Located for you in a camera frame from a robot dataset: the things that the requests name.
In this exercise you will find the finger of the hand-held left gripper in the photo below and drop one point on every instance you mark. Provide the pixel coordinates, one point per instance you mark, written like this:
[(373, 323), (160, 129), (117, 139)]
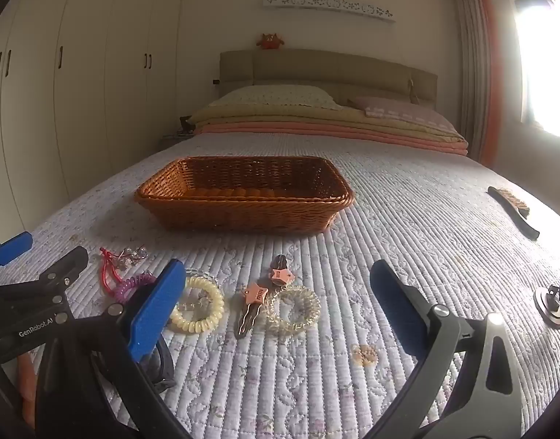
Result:
[(12, 247), (65, 263)]

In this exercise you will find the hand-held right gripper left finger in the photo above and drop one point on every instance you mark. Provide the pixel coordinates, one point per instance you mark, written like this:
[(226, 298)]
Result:
[(154, 311)]

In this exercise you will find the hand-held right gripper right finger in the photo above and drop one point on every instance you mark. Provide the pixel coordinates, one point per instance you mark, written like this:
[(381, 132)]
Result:
[(396, 306)]

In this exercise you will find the black hair band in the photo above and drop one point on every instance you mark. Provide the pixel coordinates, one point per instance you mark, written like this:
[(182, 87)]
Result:
[(163, 366)]

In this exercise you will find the light blue hair clip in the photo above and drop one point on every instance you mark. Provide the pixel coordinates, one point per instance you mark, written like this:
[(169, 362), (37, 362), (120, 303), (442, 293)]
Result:
[(253, 296)]

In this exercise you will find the small pink hair clip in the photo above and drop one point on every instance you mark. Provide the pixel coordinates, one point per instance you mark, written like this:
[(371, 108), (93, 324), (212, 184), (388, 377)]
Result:
[(280, 274)]

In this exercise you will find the brown wicker basket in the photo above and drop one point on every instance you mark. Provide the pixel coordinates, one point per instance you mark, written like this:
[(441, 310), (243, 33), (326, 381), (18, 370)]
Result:
[(243, 194)]

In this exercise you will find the person's left hand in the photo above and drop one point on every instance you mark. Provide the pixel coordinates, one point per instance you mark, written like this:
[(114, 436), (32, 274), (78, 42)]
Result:
[(28, 388)]

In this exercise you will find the beige nightstand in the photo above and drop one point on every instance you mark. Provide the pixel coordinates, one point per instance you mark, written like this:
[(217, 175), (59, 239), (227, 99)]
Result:
[(172, 141)]

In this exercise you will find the white wardrobe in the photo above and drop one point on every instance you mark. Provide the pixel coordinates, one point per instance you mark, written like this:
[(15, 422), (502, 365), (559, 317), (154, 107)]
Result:
[(79, 77)]

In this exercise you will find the dark object on nightstand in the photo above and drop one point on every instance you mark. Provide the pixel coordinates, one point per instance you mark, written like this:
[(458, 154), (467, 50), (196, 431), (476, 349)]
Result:
[(186, 125)]

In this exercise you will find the pink folded blanket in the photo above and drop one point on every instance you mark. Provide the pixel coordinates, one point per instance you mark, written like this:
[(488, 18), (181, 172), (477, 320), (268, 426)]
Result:
[(330, 131)]

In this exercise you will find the pink pillow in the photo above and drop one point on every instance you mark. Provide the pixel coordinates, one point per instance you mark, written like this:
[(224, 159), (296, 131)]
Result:
[(399, 109)]

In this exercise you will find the yellow folded blanket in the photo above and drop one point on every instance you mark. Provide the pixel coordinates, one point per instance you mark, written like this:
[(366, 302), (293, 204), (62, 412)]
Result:
[(307, 119)]

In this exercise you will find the white floral pillow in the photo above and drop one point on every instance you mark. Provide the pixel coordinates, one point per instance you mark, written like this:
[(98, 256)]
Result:
[(275, 97)]

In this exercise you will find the beige padded headboard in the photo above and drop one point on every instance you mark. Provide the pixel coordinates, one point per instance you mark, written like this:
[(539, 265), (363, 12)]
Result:
[(335, 71)]

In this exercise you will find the orange curtain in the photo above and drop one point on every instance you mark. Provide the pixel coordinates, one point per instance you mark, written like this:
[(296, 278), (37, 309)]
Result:
[(486, 77)]

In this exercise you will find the beige curtain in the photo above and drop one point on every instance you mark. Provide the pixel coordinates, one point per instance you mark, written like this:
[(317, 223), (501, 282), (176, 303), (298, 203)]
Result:
[(465, 55)]

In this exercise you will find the window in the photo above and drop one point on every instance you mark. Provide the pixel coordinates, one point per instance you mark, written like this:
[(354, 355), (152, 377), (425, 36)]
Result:
[(545, 64)]

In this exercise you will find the red plush toy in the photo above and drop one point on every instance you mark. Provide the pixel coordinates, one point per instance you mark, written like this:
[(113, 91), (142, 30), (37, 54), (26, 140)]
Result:
[(271, 42)]

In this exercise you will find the black suction mount stand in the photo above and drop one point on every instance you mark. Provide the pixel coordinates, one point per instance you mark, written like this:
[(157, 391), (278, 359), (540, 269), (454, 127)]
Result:
[(550, 306)]

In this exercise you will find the white carved wall decoration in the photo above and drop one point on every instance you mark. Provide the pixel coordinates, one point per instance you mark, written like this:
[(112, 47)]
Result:
[(330, 5)]

